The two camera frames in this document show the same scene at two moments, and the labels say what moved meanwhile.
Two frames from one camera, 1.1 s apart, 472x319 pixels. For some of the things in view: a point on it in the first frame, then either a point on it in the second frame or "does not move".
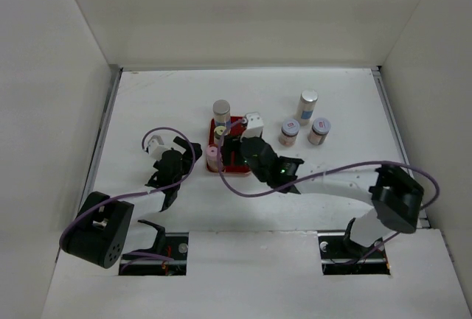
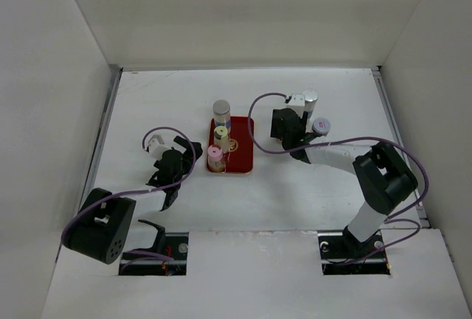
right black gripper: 231,143 to 274,131
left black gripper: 185,146 does not move
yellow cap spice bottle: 218,132 does not move
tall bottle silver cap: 306,106 does not move
